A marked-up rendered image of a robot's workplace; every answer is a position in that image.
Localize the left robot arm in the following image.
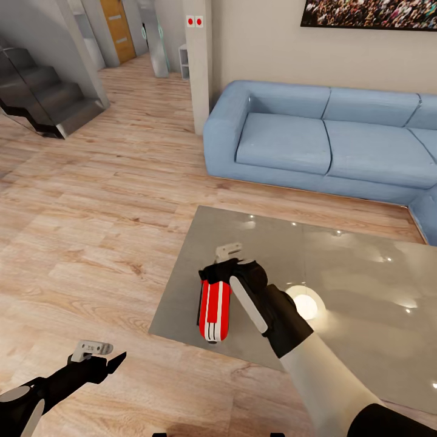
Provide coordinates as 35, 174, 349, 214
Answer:
0, 340, 127, 437

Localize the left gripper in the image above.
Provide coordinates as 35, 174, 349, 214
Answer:
60, 352, 127, 396

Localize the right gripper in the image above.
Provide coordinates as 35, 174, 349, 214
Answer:
199, 258, 239, 285

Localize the radio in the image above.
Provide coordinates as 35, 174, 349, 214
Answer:
196, 280, 232, 344

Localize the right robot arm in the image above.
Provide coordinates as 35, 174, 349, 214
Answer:
199, 242, 437, 437

